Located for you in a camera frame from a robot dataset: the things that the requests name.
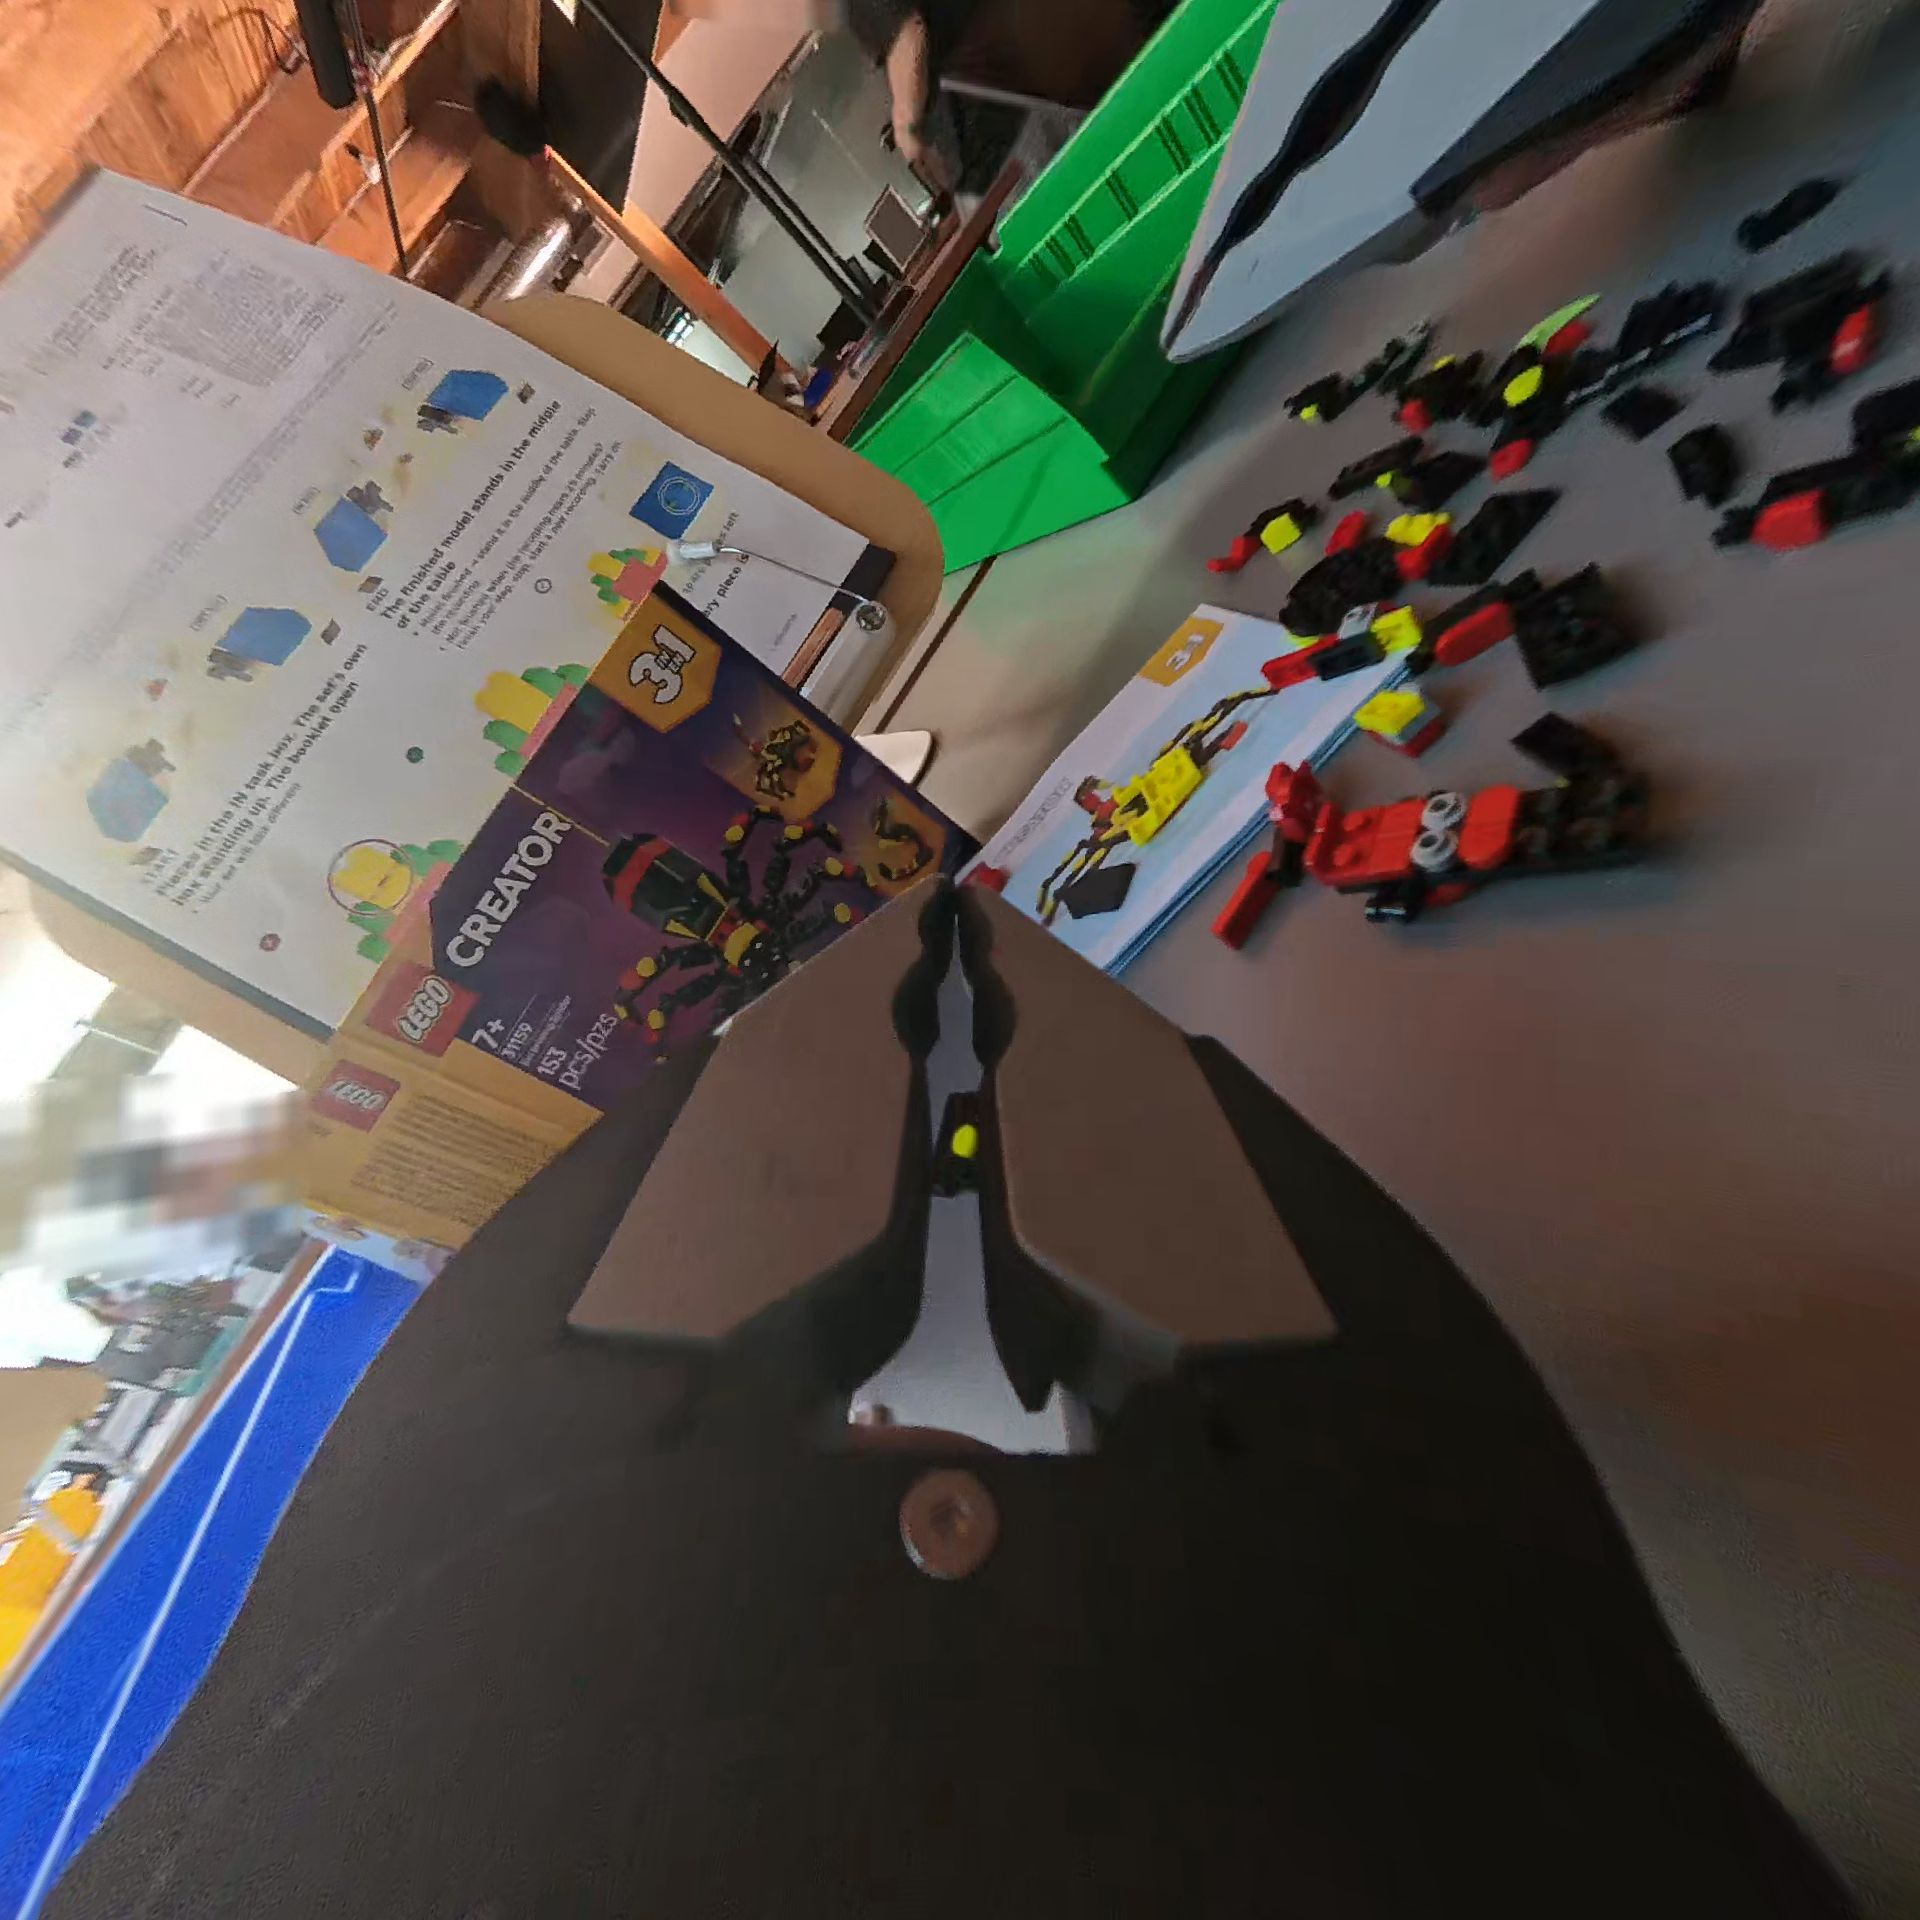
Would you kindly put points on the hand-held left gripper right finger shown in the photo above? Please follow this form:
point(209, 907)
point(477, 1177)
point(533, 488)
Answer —
point(1156, 1186)

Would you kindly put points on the open spider instruction booklet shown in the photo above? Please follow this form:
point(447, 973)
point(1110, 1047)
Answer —
point(1113, 809)

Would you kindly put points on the pile of lego pieces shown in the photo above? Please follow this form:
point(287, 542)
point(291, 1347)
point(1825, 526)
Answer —
point(1562, 615)

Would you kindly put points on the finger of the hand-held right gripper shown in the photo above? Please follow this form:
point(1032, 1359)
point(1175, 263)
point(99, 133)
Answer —
point(1290, 152)
point(1470, 135)

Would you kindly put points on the printed instruction sheet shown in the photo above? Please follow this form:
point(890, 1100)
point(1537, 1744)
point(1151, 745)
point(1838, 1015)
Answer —
point(300, 571)

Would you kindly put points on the red brown lego body assembly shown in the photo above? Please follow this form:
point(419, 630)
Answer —
point(1441, 841)

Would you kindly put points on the green plastic bin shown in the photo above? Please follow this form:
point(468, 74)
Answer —
point(1053, 331)

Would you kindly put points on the purple lego set box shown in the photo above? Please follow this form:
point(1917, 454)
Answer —
point(572, 960)

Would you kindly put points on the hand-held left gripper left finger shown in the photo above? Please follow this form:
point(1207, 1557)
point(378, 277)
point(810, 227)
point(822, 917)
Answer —
point(768, 1186)

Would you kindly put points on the blue plastic bin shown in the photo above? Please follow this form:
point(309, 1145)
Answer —
point(153, 1563)

